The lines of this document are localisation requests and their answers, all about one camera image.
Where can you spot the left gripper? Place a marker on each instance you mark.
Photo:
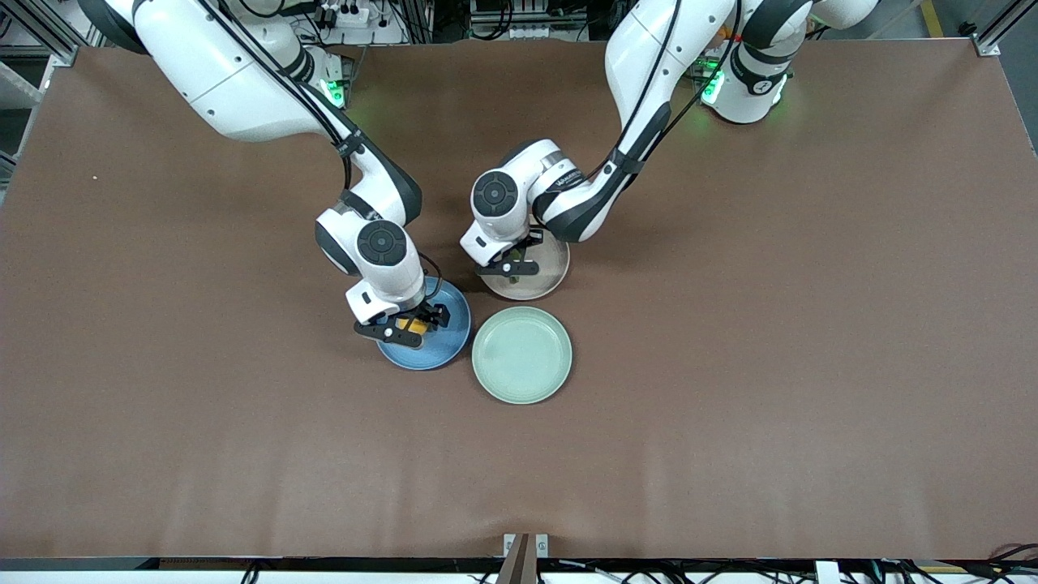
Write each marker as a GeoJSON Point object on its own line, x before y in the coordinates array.
{"type": "Point", "coordinates": [531, 241]}

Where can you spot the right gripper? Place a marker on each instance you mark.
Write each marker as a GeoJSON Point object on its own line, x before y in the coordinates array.
{"type": "Point", "coordinates": [431, 312]}

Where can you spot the green lettuce leaf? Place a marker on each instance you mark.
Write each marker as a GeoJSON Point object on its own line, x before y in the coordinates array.
{"type": "Point", "coordinates": [519, 254]}

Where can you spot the yellow lemon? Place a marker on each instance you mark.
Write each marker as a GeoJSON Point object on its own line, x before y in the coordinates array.
{"type": "Point", "coordinates": [415, 326]}

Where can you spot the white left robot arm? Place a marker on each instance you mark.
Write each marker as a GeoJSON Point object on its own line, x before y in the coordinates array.
{"type": "Point", "coordinates": [641, 49]}

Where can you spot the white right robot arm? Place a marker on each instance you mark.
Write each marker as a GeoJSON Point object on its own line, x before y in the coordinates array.
{"type": "Point", "coordinates": [227, 73]}

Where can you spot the blue round plate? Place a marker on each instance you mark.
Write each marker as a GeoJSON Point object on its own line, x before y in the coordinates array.
{"type": "Point", "coordinates": [438, 349]}

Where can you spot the beige round plate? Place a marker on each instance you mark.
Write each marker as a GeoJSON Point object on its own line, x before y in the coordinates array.
{"type": "Point", "coordinates": [551, 272]}

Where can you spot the light green round plate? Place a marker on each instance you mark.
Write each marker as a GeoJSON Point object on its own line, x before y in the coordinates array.
{"type": "Point", "coordinates": [521, 355]}

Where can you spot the brown wooden bar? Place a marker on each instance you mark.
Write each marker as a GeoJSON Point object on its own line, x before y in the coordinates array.
{"type": "Point", "coordinates": [519, 568]}

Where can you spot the white power strip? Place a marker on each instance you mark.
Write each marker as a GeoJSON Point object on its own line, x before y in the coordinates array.
{"type": "Point", "coordinates": [349, 16]}

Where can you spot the small white box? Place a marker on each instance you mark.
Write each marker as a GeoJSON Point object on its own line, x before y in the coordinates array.
{"type": "Point", "coordinates": [827, 573]}

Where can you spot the metal table edge bracket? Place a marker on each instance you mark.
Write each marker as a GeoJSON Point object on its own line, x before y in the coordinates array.
{"type": "Point", "coordinates": [508, 545]}

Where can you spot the aluminium frame profile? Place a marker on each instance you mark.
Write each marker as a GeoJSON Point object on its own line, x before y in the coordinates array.
{"type": "Point", "coordinates": [993, 36]}
{"type": "Point", "coordinates": [49, 36]}

